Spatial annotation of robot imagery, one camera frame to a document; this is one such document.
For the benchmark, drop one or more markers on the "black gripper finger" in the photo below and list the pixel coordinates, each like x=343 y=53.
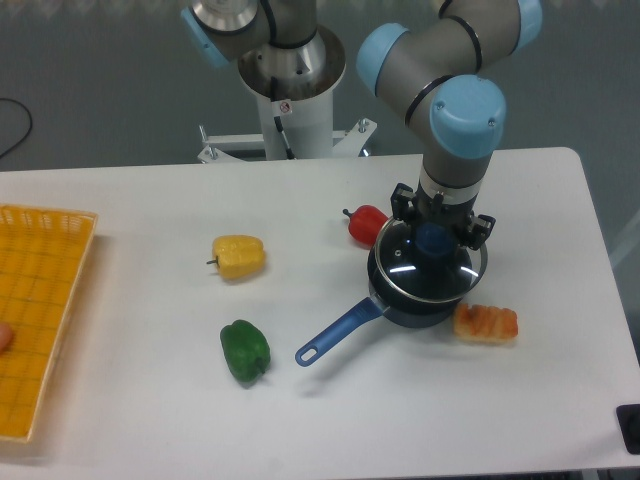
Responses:
x=478 y=230
x=402 y=202

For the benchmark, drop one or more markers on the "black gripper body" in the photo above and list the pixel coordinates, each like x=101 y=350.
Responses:
x=454 y=217

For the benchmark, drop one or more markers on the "glass lid blue knob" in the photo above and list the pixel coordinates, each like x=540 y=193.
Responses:
x=428 y=268

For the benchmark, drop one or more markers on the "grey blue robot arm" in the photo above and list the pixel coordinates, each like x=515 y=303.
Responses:
x=431 y=80

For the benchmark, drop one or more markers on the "red bell pepper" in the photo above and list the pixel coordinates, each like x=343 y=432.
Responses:
x=365 y=224

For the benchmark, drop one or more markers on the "orange toast bread piece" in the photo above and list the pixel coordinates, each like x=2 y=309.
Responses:
x=485 y=324

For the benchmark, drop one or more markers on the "dark blue saucepan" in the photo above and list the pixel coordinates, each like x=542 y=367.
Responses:
x=366 y=310

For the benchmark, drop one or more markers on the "yellow bell pepper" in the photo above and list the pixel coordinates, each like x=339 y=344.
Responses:
x=237 y=256

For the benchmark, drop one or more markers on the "green bell pepper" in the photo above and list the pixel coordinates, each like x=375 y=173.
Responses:
x=246 y=351

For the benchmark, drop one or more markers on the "black device at table edge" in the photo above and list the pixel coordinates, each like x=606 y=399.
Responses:
x=628 y=417

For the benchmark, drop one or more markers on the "yellow plastic basket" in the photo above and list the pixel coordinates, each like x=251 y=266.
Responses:
x=43 y=252

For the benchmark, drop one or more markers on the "orange item in basket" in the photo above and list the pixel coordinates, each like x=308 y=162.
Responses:
x=6 y=336

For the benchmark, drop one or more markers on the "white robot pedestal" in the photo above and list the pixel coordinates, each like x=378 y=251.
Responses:
x=293 y=90

